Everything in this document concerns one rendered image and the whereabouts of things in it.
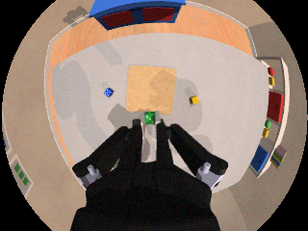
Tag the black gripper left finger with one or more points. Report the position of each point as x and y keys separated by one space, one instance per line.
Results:
x=103 y=158

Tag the green die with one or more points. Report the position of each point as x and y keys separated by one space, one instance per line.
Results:
x=149 y=117

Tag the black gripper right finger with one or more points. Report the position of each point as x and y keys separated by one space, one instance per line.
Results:
x=204 y=165

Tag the blue die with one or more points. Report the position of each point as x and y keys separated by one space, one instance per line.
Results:
x=108 y=92

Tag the yellow die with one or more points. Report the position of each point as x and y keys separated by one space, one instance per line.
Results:
x=194 y=99

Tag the tan square mat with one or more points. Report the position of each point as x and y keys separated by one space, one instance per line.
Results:
x=150 y=89

